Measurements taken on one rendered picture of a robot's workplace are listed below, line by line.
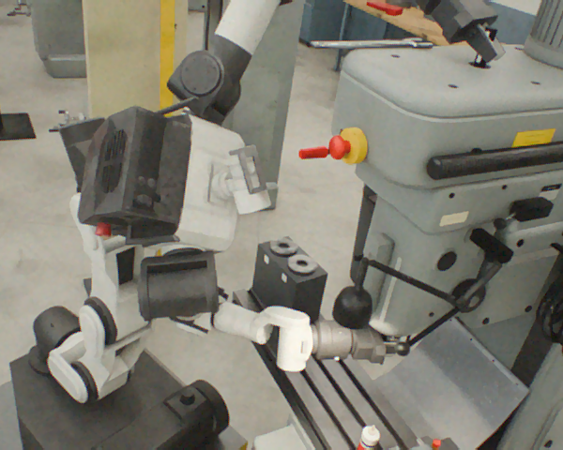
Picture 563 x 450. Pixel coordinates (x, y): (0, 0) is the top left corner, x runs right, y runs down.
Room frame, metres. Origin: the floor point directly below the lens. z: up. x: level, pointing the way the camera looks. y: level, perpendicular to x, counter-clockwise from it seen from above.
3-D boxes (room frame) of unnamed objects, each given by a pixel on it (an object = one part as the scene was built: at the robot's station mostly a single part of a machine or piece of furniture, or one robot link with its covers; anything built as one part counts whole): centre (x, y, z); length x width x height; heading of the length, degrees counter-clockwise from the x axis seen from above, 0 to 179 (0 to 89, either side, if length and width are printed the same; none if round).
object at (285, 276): (1.42, -0.06, 1.04); 0.22 x 0.12 x 0.20; 38
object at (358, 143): (0.87, -0.10, 1.76); 0.06 x 0.02 x 0.06; 32
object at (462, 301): (0.79, -0.36, 1.58); 0.17 x 0.01 x 0.01; 144
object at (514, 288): (1.09, -0.46, 1.47); 0.24 x 0.19 x 0.26; 32
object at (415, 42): (1.01, -0.11, 1.89); 0.24 x 0.04 x 0.01; 123
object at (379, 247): (0.94, -0.20, 1.45); 0.04 x 0.04 x 0.21; 32
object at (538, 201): (0.91, -0.42, 1.66); 0.12 x 0.04 x 0.04; 122
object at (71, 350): (1.28, 0.53, 0.68); 0.21 x 0.20 x 0.13; 52
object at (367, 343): (0.97, -0.21, 1.24); 0.13 x 0.12 x 0.10; 13
